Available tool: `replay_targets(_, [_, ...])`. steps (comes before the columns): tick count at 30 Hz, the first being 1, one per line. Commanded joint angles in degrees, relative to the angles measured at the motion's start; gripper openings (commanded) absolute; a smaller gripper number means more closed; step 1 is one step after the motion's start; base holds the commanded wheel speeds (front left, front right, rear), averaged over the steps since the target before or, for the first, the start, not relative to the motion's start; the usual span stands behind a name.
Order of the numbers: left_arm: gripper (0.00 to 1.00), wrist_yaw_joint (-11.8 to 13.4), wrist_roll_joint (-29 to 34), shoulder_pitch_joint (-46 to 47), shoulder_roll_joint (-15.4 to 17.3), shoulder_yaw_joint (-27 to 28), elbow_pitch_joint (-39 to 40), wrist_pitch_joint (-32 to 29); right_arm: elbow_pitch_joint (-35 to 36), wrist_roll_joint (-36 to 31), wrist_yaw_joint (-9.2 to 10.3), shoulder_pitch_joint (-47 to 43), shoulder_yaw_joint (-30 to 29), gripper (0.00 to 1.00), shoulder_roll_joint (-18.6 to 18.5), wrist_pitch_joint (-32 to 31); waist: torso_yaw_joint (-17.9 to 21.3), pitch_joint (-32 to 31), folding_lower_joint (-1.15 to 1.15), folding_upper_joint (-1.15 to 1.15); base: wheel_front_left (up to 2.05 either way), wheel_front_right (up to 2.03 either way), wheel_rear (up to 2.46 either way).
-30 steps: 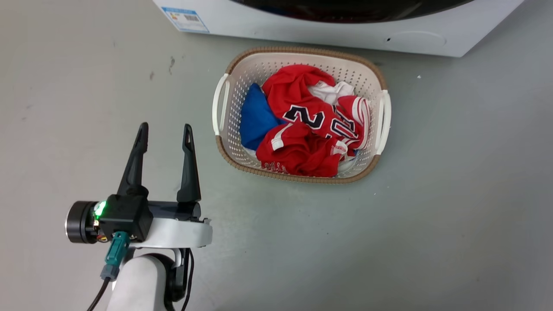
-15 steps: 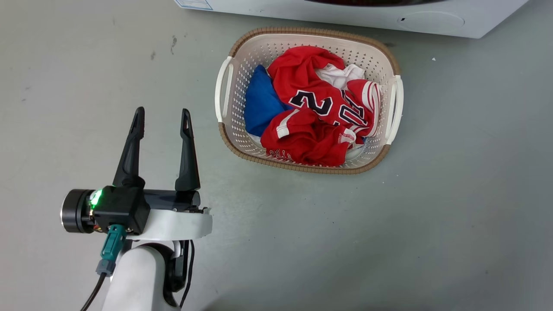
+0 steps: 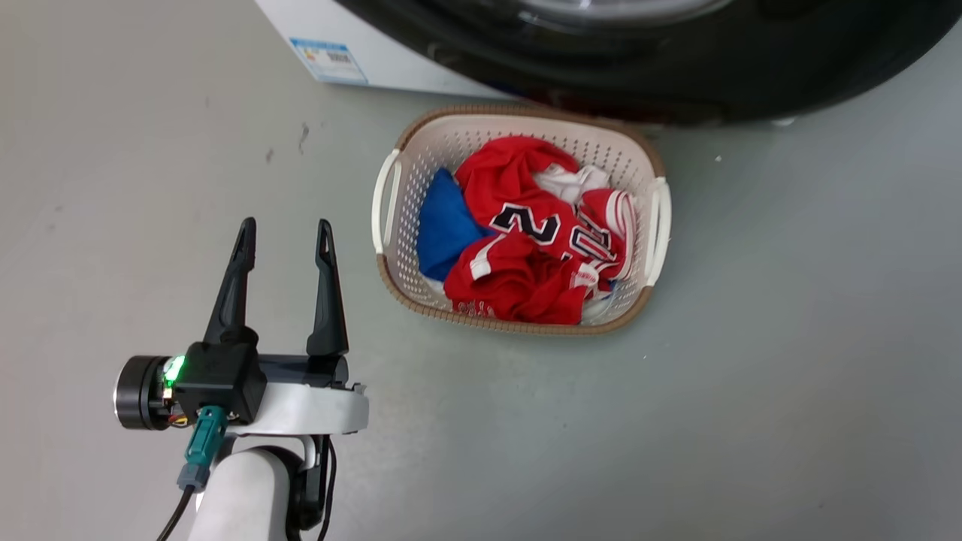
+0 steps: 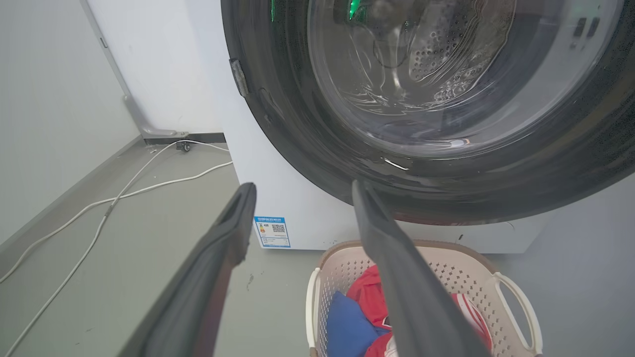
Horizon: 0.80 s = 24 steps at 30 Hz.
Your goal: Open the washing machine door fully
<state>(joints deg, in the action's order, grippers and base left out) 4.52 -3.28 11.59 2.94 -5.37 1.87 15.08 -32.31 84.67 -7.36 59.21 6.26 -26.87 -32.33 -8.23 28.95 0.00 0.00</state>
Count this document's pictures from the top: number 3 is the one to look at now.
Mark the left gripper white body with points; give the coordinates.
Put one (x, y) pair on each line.
(308, 409)

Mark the white washing machine body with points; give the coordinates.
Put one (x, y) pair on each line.
(391, 37)

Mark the blue garment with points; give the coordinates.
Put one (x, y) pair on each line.
(445, 229)

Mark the blue white energy label sticker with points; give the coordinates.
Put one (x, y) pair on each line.
(328, 60)

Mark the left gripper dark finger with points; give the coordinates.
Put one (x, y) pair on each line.
(328, 308)
(231, 293)

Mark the beige plastic laundry basket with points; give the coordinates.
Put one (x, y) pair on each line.
(639, 180)

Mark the red basketball jersey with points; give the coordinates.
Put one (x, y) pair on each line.
(526, 248)

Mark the white garment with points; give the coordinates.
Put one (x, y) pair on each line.
(573, 182)

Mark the black round washing machine door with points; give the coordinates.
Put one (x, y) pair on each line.
(676, 60)

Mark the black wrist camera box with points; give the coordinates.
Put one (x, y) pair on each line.
(219, 379)

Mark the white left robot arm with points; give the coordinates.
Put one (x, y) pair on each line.
(244, 496)

